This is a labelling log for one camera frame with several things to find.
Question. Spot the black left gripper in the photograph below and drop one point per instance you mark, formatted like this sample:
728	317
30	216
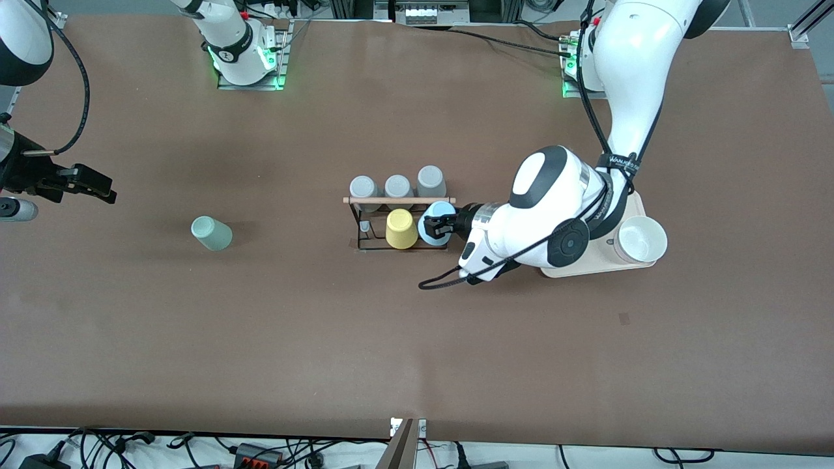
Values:
460	220

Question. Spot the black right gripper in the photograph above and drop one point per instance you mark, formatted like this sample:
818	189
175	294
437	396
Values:
26	176

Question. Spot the light blue cup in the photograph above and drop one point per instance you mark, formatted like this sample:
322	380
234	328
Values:
438	210

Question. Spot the pale green cup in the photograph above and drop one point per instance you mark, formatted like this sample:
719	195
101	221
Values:
212	234

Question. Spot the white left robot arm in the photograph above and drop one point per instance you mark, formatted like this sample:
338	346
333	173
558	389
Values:
638	65

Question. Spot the yellow cup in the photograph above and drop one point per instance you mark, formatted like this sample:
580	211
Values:
401	231

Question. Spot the grey cup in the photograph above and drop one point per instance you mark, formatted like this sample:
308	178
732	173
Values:
399	186
365	187
431	181

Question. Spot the beige tray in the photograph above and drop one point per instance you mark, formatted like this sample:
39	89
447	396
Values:
599	268

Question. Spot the white bowl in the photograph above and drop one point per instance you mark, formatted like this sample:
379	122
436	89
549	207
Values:
644	240

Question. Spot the black power adapter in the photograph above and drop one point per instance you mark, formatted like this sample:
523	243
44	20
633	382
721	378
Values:
42	464

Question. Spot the black box orange connectors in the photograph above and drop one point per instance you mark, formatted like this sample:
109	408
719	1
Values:
251	451

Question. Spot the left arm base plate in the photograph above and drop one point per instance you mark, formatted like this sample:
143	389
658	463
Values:
573	92

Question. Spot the small white bracket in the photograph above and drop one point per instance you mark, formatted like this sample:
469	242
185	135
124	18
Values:
422	428

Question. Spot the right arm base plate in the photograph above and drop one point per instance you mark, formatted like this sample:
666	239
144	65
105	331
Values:
251	86

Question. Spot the grey camera mount wedge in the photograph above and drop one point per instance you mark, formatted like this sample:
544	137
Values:
401	449

